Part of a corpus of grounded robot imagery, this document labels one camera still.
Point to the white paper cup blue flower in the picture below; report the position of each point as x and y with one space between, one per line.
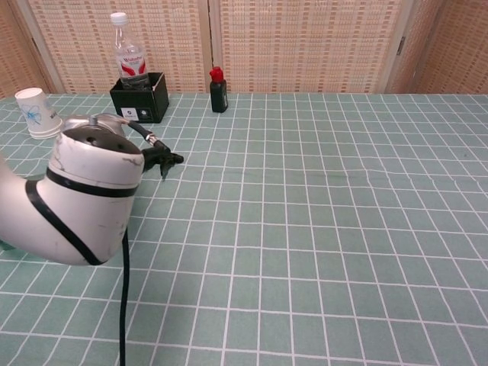
36 114

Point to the small black bottle red cap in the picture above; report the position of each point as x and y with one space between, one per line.
218 95

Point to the green grid-patterned table surface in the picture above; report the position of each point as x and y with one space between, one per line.
305 228

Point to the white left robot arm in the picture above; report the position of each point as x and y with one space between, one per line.
87 213

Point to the black open cardboard box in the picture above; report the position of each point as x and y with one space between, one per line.
143 103

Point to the clear water bottle white cap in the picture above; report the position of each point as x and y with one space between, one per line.
130 57

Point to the metal screen hinge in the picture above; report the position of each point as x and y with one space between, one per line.
400 45

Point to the green transparent spray bottle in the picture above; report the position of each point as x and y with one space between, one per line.
164 158

